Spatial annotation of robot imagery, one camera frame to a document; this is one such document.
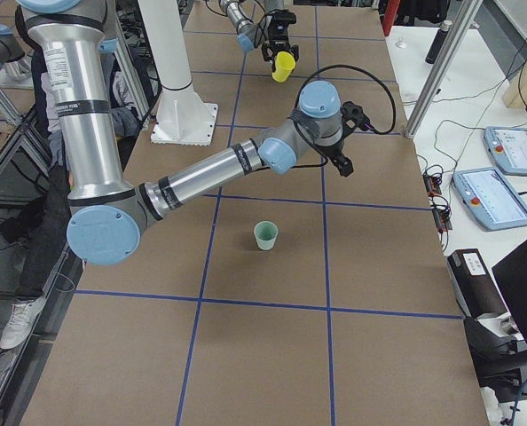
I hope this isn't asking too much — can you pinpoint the black box with label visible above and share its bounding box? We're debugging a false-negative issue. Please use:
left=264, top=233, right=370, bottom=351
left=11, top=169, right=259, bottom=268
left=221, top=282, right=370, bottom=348
left=446, top=248, right=507, bottom=320

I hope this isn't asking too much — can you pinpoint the far teach pendant tablet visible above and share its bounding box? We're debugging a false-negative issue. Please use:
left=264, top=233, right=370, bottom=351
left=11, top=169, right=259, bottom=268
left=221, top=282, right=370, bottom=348
left=484, top=127, right=527, bottom=177

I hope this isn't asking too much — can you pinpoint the near teach pendant tablet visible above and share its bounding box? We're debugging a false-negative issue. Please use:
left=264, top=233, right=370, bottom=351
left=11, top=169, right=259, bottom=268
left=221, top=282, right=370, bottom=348
left=452, top=167, right=527, bottom=231

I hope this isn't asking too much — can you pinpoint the small electronics board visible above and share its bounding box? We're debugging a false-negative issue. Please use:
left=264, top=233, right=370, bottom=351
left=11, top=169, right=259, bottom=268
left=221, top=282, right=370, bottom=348
left=423, top=174, right=442, bottom=197

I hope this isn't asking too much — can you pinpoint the yellow plastic cup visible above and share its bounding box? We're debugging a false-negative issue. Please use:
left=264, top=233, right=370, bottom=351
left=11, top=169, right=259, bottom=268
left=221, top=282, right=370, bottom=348
left=271, top=51, right=296, bottom=83

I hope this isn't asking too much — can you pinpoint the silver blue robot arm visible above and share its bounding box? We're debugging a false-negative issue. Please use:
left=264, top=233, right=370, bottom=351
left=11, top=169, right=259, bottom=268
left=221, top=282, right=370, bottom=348
left=21, top=1, right=362, bottom=265

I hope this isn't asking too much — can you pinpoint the aluminium frame post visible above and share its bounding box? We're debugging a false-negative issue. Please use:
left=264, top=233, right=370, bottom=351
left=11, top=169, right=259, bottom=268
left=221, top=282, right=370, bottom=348
left=404, top=0, right=483, bottom=139

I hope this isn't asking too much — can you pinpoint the green plastic cup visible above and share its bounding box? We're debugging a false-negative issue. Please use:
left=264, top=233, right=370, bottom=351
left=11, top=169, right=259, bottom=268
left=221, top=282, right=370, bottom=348
left=253, top=221, right=279, bottom=251

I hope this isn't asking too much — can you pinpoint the black water bottle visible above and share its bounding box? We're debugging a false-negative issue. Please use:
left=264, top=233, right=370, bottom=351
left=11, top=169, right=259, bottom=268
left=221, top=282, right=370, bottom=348
left=425, top=20, right=452, bottom=65

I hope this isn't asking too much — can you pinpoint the teach pendant tablet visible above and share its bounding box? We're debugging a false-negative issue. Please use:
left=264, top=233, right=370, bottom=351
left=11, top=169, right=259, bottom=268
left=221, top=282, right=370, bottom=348
left=484, top=127, right=527, bottom=177
left=452, top=167, right=527, bottom=231

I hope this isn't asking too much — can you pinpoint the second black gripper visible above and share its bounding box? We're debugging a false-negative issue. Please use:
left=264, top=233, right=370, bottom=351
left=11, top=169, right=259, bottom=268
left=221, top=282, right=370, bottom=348
left=261, top=17, right=299, bottom=63

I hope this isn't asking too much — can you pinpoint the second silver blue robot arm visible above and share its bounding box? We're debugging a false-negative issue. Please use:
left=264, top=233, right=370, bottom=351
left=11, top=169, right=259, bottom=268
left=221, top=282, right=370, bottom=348
left=218, top=0, right=299, bottom=63

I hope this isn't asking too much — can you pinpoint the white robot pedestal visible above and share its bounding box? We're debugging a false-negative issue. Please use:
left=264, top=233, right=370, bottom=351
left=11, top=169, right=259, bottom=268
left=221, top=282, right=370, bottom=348
left=138, top=0, right=218, bottom=146

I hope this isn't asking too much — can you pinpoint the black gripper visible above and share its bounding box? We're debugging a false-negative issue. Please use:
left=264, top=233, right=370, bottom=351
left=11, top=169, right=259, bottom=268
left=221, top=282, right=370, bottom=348
left=321, top=140, right=354, bottom=178

